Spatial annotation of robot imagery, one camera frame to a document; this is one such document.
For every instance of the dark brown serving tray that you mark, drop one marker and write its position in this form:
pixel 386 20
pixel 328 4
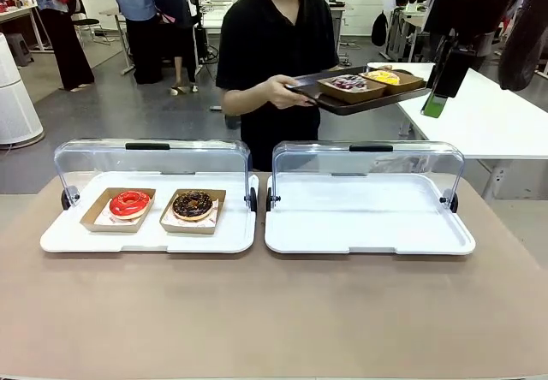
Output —
pixel 338 107

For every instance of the black lid hinge knob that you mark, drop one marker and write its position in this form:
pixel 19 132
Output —
pixel 66 199
pixel 253 200
pixel 269 200
pixel 453 202

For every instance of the purple sprinkled donut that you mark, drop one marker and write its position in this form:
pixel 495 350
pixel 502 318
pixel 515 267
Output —
pixel 347 82

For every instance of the chocolate sprinkled donut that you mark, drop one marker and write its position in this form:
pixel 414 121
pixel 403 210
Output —
pixel 167 226

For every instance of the black office chair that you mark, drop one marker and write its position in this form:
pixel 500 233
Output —
pixel 83 22

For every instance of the bystander in black trousers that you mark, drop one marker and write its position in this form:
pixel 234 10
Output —
pixel 64 46

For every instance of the red glazed donut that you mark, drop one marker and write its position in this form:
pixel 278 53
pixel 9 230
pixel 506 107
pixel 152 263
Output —
pixel 90 221
pixel 120 206

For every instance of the grey background desk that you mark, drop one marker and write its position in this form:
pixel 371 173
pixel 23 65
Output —
pixel 111 12

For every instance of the clear display lid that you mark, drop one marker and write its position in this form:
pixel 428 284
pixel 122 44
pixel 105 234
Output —
pixel 419 170
pixel 107 162

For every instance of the white display tray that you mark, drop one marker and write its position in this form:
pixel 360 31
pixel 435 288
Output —
pixel 364 217
pixel 150 241

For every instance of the bystander in dark jacket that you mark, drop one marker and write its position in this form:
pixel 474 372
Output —
pixel 180 3

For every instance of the white side table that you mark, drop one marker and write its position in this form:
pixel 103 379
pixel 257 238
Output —
pixel 492 127

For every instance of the person's right hand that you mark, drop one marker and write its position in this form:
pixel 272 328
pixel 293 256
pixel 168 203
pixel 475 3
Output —
pixel 284 93

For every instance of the yellow glazed donut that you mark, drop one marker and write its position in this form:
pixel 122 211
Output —
pixel 383 77

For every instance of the person in black shirt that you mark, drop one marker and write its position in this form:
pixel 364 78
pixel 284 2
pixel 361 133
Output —
pixel 265 46

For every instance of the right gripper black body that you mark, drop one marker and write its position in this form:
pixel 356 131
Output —
pixel 466 7

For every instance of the chocolate nut donut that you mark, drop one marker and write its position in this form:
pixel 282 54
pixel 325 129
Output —
pixel 184 209

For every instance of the black hanging bag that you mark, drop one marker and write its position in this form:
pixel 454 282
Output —
pixel 379 29

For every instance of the white air purifier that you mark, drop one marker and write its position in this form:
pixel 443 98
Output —
pixel 15 106

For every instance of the white printed paper liner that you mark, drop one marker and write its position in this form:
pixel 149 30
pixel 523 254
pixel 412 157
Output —
pixel 212 221
pixel 103 221

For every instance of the person's right forearm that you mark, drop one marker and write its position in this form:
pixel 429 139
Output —
pixel 244 99

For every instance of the brown cardboard donut box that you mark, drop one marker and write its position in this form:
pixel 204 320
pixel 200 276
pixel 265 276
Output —
pixel 355 96

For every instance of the grey plastic stool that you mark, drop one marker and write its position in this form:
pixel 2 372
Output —
pixel 19 48

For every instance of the yellow frosted donut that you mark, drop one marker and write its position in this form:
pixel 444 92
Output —
pixel 406 84

